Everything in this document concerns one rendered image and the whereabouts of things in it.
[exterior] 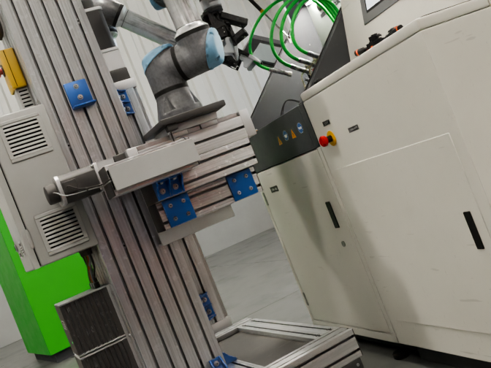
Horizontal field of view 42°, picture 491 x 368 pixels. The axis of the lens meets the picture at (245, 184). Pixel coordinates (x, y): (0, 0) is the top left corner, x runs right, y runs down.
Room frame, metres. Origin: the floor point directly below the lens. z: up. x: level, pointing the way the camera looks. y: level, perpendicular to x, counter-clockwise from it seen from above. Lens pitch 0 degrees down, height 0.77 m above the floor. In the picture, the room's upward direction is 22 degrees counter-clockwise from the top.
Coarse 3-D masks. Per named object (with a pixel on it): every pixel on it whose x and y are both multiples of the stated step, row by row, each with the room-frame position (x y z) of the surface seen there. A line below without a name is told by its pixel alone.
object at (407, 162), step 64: (448, 0) 1.71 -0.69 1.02; (384, 64) 1.67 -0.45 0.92; (448, 64) 1.51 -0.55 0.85; (320, 128) 2.11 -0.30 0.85; (384, 128) 1.77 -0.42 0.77; (448, 128) 1.53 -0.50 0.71; (384, 192) 1.89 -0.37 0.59; (448, 192) 1.62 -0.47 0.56; (384, 256) 2.03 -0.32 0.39; (448, 256) 1.72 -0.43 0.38; (448, 320) 1.83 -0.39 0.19
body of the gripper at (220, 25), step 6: (216, 6) 2.40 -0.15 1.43; (204, 12) 2.40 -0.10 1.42; (210, 12) 2.41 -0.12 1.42; (216, 12) 2.42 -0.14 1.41; (204, 18) 2.42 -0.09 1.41; (210, 18) 2.41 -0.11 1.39; (216, 18) 2.42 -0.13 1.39; (210, 24) 2.42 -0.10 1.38; (216, 24) 2.39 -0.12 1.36; (222, 24) 2.40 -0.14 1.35; (228, 24) 2.41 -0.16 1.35; (222, 30) 2.40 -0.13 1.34; (228, 30) 2.41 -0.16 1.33; (222, 36) 2.40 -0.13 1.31; (228, 36) 2.43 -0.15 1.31
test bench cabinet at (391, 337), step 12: (336, 192) 2.17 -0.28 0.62; (348, 216) 2.16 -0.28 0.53; (276, 228) 2.80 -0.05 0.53; (360, 252) 2.17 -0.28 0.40; (372, 276) 2.16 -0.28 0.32; (300, 288) 2.80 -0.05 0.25; (384, 312) 2.17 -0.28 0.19; (324, 324) 2.70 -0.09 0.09; (336, 324) 2.59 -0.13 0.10; (360, 336) 2.59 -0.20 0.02; (372, 336) 2.32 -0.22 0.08; (384, 336) 2.23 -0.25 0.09; (396, 336) 2.16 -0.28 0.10; (408, 348) 2.26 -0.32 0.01
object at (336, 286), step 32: (320, 160) 2.19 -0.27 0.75; (288, 192) 2.54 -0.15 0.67; (320, 192) 2.28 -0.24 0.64; (288, 224) 2.66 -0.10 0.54; (320, 224) 2.38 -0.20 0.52; (320, 256) 2.48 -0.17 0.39; (352, 256) 2.24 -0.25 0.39; (320, 288) 2.60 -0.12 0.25; (352, 288) 2.33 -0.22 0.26; (320, 320) 2.73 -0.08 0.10; (352, 320) 2.43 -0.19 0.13; (384, 320) 2.19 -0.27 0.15
